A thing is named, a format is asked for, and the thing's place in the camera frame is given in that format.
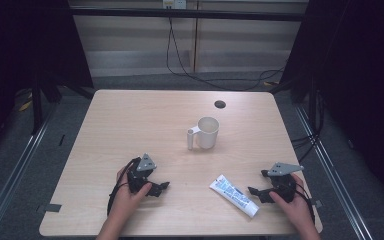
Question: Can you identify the white wall socket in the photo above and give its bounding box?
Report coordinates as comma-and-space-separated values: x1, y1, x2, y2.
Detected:
161, 0, 188, 10

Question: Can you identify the metal floor rail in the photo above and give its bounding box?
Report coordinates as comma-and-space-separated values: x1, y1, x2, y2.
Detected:
0, 105, 58, 240
294, 105, 376, 240

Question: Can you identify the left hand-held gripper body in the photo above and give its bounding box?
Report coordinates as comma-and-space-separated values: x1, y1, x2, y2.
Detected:
126, 152, 158, 196

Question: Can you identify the person's right hand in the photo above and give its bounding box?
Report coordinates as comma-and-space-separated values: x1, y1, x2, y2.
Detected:
268, 172, 310, 231

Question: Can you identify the black curtain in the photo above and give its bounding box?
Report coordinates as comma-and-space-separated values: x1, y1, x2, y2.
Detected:
0, 0, 95, 158
279, 0, 384, 211

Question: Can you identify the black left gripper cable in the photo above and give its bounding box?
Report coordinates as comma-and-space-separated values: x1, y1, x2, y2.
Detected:
106, 156, 142, 216

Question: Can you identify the yellow object on floor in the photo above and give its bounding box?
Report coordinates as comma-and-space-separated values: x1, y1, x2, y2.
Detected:
17, 99, 33, 113

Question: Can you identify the long black hanging cable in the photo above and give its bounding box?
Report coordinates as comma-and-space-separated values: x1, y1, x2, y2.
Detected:
165, 16, 285, 92

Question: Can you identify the black horizontal frame bar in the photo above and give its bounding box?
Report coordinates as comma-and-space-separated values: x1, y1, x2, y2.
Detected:
69, 7, 306, 23

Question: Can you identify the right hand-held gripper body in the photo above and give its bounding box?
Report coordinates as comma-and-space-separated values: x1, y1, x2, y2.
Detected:
260, 161, 305, 203

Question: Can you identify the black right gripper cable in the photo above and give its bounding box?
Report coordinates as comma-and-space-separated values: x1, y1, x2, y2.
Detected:
292, 180, 316, 225

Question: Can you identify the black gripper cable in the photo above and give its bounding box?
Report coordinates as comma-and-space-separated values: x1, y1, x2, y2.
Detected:
106, 156, 142, 216
292, 180, 316, 225

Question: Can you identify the white and blue toothpaste tube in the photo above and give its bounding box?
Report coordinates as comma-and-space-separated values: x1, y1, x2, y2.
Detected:
208, 173, 261, 220

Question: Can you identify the person's left hand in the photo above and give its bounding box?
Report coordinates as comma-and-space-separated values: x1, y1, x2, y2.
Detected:
110, 167, 153, 225

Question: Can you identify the bundle of black floor cables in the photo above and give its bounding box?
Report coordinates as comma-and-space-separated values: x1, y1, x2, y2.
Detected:
290, 89, 326, 165

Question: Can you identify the white cup with handle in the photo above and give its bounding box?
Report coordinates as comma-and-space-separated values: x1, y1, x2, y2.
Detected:
186, 116, 221, 151

